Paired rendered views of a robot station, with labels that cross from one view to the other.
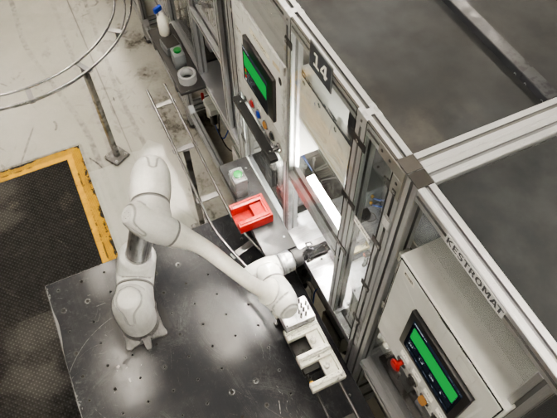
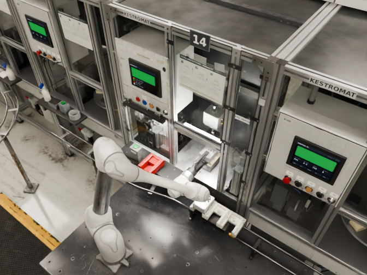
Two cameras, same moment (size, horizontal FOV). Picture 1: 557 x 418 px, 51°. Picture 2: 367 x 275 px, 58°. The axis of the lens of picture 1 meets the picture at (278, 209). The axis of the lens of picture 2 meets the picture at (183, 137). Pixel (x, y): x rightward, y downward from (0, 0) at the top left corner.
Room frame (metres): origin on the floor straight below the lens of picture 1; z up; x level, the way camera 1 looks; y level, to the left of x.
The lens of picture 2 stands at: (-0.15, 0.69, 2.82)
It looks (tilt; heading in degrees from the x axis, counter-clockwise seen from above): 45 degrees down; 331
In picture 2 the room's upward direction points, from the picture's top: straight up
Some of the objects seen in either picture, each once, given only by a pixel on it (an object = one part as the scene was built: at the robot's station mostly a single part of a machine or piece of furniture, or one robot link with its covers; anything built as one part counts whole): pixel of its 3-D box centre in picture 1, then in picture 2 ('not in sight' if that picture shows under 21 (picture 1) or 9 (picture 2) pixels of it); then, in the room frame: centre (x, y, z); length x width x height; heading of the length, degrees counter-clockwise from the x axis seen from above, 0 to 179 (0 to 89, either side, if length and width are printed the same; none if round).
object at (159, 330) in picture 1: (142, 326); (116, 255); (0.95, 0.59, 0.71); 0.22 x 0.18 x 0.06; 25
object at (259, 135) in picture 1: (255, 125); (143, 109); (1.50, 0.08, 1.37); 0.36 x 0.04 x 0.04; 25
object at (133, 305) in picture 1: (133, 307); (110, 242); (0.98, 0.60, 0.85); 0.18 x 0.16 x 0.22; 5
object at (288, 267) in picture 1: (286, 261); (187, 177); (1.09, -0.03, 1.01); 0.09 x 0.06 x 0.09; 25
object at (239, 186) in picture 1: (240, 182); (137, 151); (1.52, 0.17, 0.97); 0.08 x 0.08 x 0.12; 25
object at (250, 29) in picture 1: (288, 70); (154, 72); (1.56, -0.04, 1.60); 0.42 x 0.29 x 0.46; 25
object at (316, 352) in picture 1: (307, 345); (217, 216); (0.81, -0.11, 0.84); 0.36 x 0.14 x 0.10; 25
